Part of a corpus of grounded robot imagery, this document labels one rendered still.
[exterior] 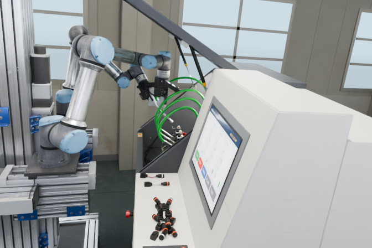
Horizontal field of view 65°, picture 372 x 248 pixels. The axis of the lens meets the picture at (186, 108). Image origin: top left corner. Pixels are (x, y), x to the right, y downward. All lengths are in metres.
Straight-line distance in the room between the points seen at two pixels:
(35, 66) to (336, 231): 1.49
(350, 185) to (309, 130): 0.24
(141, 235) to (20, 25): 1.08
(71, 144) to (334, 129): 1.02
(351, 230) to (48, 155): 1.26
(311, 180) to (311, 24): 3.55
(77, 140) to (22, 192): 0.35
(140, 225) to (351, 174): 0.76
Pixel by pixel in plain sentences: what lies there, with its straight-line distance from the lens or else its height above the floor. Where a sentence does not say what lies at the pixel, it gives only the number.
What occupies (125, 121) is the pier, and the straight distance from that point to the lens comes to 3.38.
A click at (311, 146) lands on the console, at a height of 1.45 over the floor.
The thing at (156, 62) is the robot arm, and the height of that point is 1.52.
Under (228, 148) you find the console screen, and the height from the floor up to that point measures 1.36.
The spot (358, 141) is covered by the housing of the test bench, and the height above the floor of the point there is 1.47.
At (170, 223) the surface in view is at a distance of 1.23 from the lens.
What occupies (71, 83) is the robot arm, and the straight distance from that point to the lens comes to 2.07.
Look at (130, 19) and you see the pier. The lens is 3.19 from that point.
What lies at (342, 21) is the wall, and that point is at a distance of 4.66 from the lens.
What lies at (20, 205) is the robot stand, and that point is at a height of 0.93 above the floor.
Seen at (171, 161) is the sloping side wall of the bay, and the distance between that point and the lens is 1.56.
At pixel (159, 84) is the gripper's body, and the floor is 1.38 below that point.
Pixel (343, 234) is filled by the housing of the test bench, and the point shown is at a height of 1.15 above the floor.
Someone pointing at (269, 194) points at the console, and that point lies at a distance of 0.89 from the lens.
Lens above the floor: 1.75
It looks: 16 degrees down
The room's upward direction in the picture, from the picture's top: 5 degrees clockwise
